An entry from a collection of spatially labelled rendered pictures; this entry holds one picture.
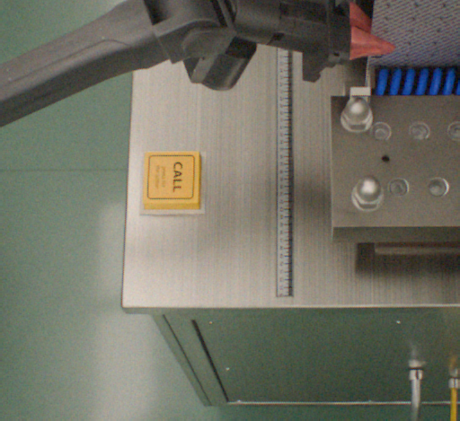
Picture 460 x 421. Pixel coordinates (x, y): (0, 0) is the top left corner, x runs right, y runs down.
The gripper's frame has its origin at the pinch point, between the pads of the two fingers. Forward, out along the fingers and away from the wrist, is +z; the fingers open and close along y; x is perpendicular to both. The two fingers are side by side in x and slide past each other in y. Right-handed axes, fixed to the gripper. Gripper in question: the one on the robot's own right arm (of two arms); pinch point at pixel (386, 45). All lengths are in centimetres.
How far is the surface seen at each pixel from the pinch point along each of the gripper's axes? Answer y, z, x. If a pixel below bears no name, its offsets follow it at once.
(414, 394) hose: 30, 35, -52
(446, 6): 0.2, 0.9, 11.1
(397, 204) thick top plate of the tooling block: 17.3, 3.0, -3.9
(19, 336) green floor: 11, -12, -127
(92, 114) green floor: -39, -1, -121
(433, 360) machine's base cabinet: 26, 33, -44
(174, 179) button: 10.3, -15.8, -25.2
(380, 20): 0.2, -3.9, 5.3
